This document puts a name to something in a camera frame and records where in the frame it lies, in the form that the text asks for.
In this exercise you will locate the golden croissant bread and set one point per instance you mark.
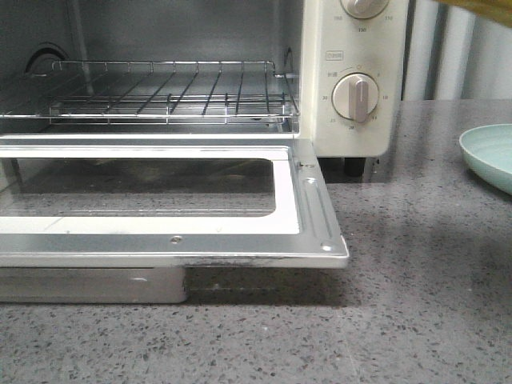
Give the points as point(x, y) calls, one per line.
point(496, 10)

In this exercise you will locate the oven glass door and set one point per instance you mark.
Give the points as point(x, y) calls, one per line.
point(136, 201)

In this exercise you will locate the lower oven timer knob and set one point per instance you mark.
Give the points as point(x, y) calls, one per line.
point(355, 96)

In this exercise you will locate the white toaster oven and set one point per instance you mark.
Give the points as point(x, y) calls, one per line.
point(317, 41)

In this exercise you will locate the upper oven temperature knob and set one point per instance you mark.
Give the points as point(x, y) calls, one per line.
point(364, 9)

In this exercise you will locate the light green round plate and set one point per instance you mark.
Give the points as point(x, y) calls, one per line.
point(487, 152)

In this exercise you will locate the grey curtain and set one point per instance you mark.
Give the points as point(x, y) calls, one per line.
point(453, 53)

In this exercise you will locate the metal oven wire rack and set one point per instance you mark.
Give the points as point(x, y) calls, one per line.
point(173, 92)

